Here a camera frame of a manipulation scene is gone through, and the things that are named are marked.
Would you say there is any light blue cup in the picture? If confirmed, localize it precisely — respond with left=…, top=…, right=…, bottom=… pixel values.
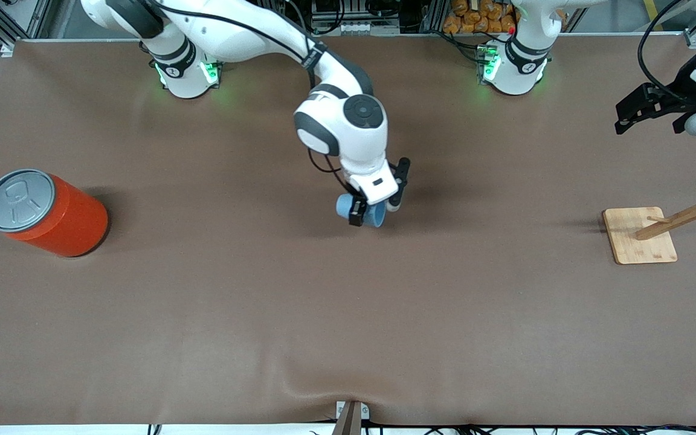
left=336, top=193, right=386, bottom=229

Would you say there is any brown table mat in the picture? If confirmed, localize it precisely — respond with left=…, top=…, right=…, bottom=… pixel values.
left=0, top=33, right=696, bottom=427

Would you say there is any wooden mug tree rack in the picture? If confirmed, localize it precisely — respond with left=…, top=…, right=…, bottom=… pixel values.
left=602, top=166, right=696, bottom=265

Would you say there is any white multi-socket bar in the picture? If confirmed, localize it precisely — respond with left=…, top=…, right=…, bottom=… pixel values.
left=312, top=17, right=401, bottom=36

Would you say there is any orange snack bag pile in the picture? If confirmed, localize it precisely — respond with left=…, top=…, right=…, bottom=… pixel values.
left=443, top=0, right=518, bottom=34

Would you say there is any orange can with grey lid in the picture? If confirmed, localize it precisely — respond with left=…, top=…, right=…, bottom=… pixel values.
left=0, top=169, right=109, bottom=258

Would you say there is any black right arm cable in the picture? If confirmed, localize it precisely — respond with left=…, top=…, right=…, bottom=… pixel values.
left=155, top=0, right=350, bottom=189

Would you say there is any grey metal clamp bracket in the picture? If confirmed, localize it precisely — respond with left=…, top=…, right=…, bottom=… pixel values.
left=332, top=400, right=370, bottom=435

